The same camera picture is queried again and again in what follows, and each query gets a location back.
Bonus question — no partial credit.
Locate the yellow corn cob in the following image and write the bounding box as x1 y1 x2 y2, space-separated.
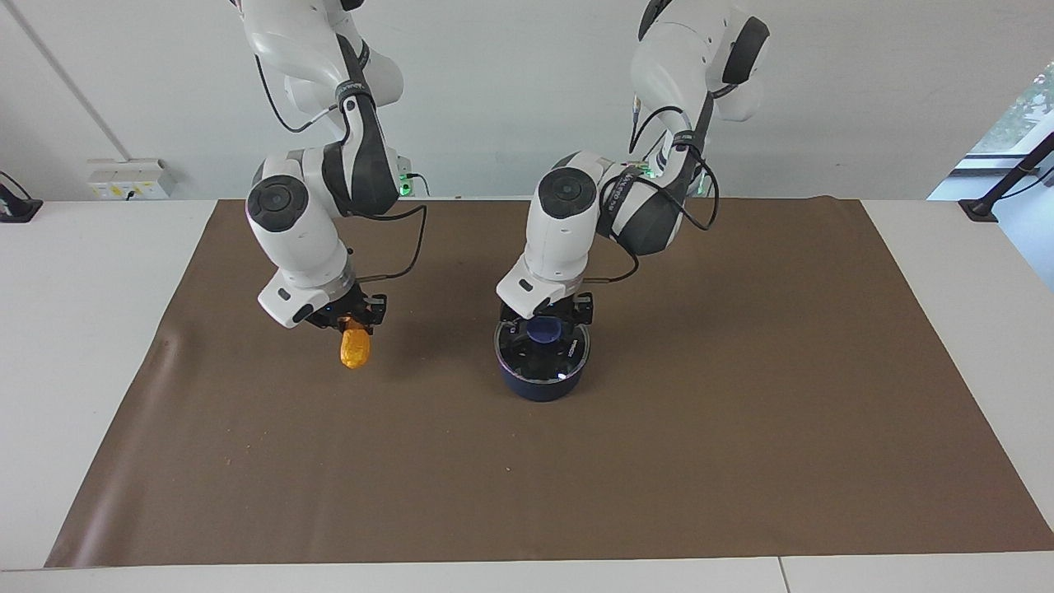
339 321 372 371

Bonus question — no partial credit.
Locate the glass lid with blue knob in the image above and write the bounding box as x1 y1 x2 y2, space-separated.
493 316 592 387

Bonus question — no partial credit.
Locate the brown table mat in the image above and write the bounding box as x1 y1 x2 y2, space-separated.
45 196 1054 569

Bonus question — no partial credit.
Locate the black stand with slanted pole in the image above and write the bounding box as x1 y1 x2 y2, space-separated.
958 132 1054 224

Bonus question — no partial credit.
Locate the window with green trees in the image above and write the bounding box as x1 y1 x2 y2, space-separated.
963 62 1054 161

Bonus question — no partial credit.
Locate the blue pot with long handle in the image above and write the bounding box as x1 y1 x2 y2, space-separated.
496 325 591 404

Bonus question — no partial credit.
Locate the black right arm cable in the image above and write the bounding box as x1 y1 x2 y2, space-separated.
254 54 430 286

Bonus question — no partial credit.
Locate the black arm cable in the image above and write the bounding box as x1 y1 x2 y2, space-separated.
254 54 430 286
586 95 722 286

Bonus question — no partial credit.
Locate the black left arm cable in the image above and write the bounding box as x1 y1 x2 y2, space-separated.
586 95 722 286

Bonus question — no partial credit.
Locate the white wall socket box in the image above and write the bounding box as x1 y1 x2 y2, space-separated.
87 158 179 200

